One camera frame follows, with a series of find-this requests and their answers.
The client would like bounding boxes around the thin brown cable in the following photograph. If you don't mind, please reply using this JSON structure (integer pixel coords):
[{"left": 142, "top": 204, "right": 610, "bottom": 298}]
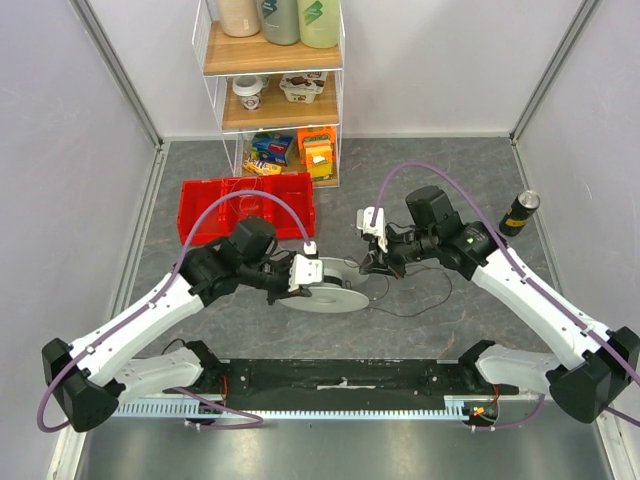
[{"left": 342, "top": 255, "right": 455, "bottom": 319}]

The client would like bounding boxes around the white perforated spool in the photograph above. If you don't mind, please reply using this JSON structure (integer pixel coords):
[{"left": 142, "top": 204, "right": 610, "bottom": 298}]
[{"left": 279, "top": 257, "right": 370, "bottom": 314}]

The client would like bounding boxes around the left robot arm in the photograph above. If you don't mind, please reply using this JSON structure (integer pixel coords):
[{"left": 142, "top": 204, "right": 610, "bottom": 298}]
[{"left": 37, "top": 217, "right": 322, "bottom": 433}]

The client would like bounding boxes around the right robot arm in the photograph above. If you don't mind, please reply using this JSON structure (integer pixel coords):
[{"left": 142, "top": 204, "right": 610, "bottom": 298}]
[{"left": 356, "top": 186, "right": 639, "bottom": 423}]

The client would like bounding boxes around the red compartment bin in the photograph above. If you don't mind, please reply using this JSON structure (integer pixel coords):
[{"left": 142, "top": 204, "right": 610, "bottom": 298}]
[{"left": 176, "top": 173, "right": 316, "bottom": 246}]

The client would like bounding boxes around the yellow candy pack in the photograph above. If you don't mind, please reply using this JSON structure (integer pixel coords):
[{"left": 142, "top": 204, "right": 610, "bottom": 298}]
[{"left": 242, "top": 154, "right": 282, "bottom": 176}]

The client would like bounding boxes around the blue green sponge pack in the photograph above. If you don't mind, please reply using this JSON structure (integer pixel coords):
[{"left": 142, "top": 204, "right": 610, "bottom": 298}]
[{"left": 250, "top": 132, "right": 294, "bottom": 166}]

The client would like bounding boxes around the orange yellow sponge box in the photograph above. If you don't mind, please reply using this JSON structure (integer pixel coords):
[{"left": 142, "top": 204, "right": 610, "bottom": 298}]
[{"left": 297, "top": 126, "right": 337, "bottom": 182}]

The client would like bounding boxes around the black yellow can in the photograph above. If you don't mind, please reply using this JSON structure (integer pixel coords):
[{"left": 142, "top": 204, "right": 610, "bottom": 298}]
[{"left": 499, "top": 190, "right": 541, "bottom": 237}]

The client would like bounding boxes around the white pudding cup pack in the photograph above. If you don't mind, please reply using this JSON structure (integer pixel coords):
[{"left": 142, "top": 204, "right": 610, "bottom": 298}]
[{"left": 279, "top": 71, "right": 328, "bottom": 104}]

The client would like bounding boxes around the white paper cup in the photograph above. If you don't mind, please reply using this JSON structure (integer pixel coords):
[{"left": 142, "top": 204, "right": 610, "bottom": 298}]
[{"left": 232, "top": 75, "right": 263, "bottom": 111}]

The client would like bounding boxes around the light green bottle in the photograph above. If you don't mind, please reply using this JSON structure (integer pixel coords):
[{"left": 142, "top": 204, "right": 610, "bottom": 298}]
[{"left": 297, "top": 0, "right": 340, "bottom": 49}]

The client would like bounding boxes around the grey green bottle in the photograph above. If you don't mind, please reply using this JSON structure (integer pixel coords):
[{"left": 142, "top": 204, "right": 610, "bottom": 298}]
[{"left": 257, "top": 0, "right": 300, "bottom": 46}]

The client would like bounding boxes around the beige bottle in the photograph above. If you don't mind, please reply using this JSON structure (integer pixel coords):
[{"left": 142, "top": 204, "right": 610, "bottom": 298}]
[{"left": 217, "top": 0, "right": 261, "bottom": 38}]

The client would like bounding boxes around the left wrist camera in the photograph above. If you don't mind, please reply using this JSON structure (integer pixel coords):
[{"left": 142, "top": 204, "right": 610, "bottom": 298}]
[{"left": 288, "top": 254, "right": 324, "bottom": 293}]

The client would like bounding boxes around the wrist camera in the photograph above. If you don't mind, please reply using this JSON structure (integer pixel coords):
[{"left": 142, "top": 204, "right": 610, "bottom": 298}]
[
  {"left": 356, "top": 206, "right": 388, "bottom": 253},
  {"left": 288, "top": 254, "right": 324, "bottom": 293}
]

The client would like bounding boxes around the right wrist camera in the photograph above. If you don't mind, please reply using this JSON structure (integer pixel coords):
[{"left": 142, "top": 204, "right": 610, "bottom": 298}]
[{"left": 356, "top": 206, "right": 388, "bottom": 253}]

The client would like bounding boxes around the thin red wire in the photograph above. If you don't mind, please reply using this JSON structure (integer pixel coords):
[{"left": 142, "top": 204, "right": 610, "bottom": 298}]
[{"left": 224, "top": 175, "right": 266, "bottom": 211}]

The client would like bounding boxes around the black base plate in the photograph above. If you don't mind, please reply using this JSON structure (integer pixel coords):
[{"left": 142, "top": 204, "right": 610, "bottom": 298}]
[{"left": 187, "top": 359, "right": 519, "bottom": 412}]

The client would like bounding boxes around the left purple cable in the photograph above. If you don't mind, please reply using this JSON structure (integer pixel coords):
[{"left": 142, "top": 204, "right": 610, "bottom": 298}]
[{"left": 36, "top": 191, "right": 319, "bottom": 434}]

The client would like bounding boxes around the purple cable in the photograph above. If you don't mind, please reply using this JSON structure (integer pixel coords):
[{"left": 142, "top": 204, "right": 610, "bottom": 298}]
[
  {"left": 36, "top": 191, "right": 319, "bottom": 434},
  {"left": 371, "top": 160, "right": 640, "bottom": 432}
]

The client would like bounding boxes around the white wire wooden shelf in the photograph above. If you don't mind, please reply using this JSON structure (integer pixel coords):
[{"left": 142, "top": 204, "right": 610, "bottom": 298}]
[{"left": 191, "top": 1, "right": 345, "bottom": 188}]

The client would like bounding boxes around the grey cable duct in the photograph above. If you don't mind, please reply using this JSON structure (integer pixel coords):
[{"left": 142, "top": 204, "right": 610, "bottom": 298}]
[{"left": 113, "top": 396, "right": 498, "bottom": 421}]

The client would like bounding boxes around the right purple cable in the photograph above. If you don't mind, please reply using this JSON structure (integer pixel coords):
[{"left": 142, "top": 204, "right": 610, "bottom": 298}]
[{"left": 371, "top": 160, "right": 640, "bottom": 432}]

